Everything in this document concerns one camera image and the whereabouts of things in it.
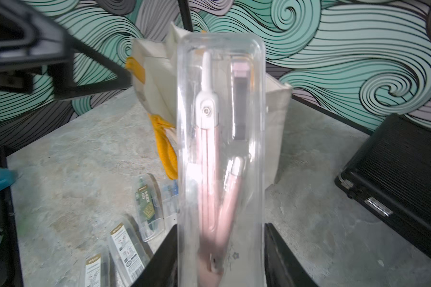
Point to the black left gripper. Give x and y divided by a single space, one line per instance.
29 41

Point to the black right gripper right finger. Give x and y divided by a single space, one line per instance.
282 268

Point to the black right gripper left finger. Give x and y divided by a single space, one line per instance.
162 270

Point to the white label compass case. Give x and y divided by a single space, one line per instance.
95 270
129 255

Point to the green label compass case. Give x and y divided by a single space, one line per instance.
150 218

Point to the white canvas tote bag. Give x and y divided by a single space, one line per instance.
154 78

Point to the pink compass clear case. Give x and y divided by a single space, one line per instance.
221 91

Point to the blue compass frosted case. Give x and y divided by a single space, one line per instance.
170 202

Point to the black ribbed hard case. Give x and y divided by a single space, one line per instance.
390 175

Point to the black frame post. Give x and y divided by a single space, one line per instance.
185 15

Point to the black aluminium frame rail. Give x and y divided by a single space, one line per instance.
10 264

